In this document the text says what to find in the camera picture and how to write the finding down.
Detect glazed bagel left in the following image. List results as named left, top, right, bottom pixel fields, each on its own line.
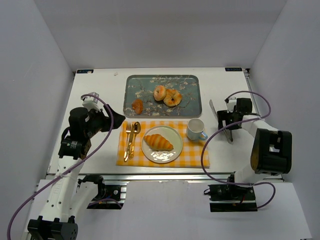
left=153, top=85, right=167, bottom=101

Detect small brown pastry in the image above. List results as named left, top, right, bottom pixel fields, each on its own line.
left=131, top=99, right=144, bottom=115

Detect blue label left corner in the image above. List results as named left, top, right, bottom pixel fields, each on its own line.
left=76, top=69, right=94, bottom=74

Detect glazed bagel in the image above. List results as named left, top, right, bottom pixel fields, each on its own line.
left=153, top=85, right=167, bottom=101
left=163, top=89, right=182, bottom=107

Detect striped croissant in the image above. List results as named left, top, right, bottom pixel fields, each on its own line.
left=143, top=134, right=174, bottom=151

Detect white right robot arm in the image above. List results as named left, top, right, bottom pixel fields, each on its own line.
left=216, top=97, right=292, bottom=187

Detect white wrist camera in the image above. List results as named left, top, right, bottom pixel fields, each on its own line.
left=224, top=97, right=237, bottom=113
left=80, top=92, right=101, bottom=112

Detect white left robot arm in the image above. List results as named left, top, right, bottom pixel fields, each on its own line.
left=27, top=105, right=125, bottom=240

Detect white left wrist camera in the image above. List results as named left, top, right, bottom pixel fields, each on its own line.
left=80, top=92, right=101, bottom=112

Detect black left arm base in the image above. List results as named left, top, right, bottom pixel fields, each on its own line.
left=76, top=174, right=126, bottom=210

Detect gold spoon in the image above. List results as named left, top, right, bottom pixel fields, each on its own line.
left=129, top=121, right=141, bottom=159

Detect gold fork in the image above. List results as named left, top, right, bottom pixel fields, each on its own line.
left=123, top=122, right=132, bottom=161

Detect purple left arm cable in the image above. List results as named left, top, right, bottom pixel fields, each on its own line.
left=6, top=94, right=115, bottom=240

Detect blue label right corner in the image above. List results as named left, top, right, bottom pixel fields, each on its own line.
left=224, top=67, right=243, bottom=72

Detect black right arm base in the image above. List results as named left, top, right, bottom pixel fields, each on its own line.
left=203, top=184, right=258, bottom=213

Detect light blue mug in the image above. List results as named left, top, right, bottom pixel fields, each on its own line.
left=186, top=118, right=208, bottom=141

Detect glazed bagel right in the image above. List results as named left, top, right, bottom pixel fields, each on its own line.
left=163, top=89, right=182, bottom=107

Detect steel serving tongs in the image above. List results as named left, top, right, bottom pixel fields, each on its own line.
left=209, top=99, right=233, bottom=144

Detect yellow checkered cloth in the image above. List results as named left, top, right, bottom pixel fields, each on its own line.
left=116, top=121, right=204, bottom=168

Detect blue label corner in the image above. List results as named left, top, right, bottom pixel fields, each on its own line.
left=224, top=67, right=243, bottom=72
left=76, top=69, right=94, bottom=74

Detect aluminium front rail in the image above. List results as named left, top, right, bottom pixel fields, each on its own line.
left=47, top=171, right=283, bottom=183

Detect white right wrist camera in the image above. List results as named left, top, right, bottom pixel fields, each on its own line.
left=224, top=97, right=237, bottom=113

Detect gold knife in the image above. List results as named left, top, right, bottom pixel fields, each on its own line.
left=124, top=123, right=136, bottom=161

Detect white ceramic plate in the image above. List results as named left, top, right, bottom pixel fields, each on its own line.
left=141, top=125, right=183, bottom=164

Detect blue floral tray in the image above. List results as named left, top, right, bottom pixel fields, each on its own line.
left=123, top=74, right=202, bottom=118

